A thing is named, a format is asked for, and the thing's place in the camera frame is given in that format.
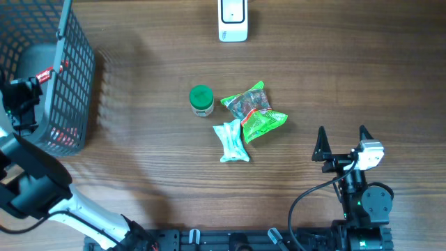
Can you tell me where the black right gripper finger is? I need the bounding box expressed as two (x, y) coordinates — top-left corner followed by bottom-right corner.
(360, 125), (373, 141)
(312, 126), (332, 161)

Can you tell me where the small red snack packet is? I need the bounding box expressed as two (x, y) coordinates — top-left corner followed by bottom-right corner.
(50, 128), (80, 146)

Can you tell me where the green clear snack bag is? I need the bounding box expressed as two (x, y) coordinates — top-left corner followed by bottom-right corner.
(220, 81), (288, 144)

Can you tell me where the pale teal snack packet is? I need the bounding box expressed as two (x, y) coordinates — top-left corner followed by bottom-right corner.
(213, 119), (250, 162)

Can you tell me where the green lid jar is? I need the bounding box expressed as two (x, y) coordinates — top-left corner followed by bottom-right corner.
(190, 85), (215, 117)

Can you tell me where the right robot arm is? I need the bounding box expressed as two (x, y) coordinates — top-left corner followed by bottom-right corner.
(312, 125), (394, 250)

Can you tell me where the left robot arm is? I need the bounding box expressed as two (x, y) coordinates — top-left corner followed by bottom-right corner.
(1, 132), (157, 250)

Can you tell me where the white barcode scanner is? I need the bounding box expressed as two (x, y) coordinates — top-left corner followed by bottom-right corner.
(217, 0), (248, 43)

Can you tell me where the red snack wrapper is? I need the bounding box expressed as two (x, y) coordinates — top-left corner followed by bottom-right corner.
(36, 60), (69, 84)

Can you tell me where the dark grey mesh basket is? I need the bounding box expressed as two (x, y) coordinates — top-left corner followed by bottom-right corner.
(1, 0), (95, 157)

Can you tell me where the black right camera cable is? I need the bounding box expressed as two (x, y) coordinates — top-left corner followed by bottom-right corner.
(287, 160), (360, 251)

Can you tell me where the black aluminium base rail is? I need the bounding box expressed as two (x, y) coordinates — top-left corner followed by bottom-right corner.
(83, 228), (394, 251)

